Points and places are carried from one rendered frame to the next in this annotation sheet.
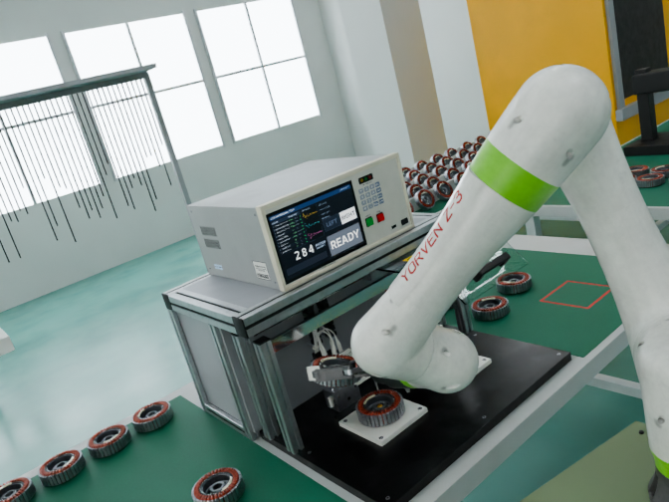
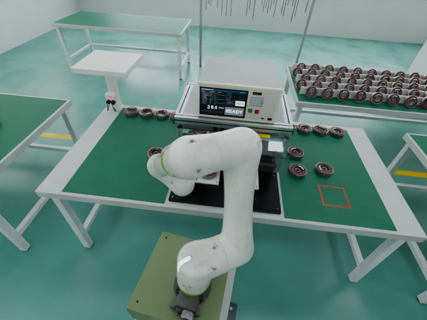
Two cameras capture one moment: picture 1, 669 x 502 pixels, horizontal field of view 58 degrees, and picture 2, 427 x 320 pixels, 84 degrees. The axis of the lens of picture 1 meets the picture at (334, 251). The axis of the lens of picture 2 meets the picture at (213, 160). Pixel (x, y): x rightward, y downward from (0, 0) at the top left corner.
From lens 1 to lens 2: 0.88 m
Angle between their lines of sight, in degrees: 43
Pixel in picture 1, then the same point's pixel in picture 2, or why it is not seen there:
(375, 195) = (258, 102)
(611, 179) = (230, 190)
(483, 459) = (207, 212)
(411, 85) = not seen: outside the picture
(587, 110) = (175, 169)
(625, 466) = not seen: hidden behind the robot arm
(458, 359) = (175, 188)
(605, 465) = not seen: hidden behind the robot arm
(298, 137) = (412, 9)
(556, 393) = (255, 218)
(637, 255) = (226, 218)
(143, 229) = (301, 21)
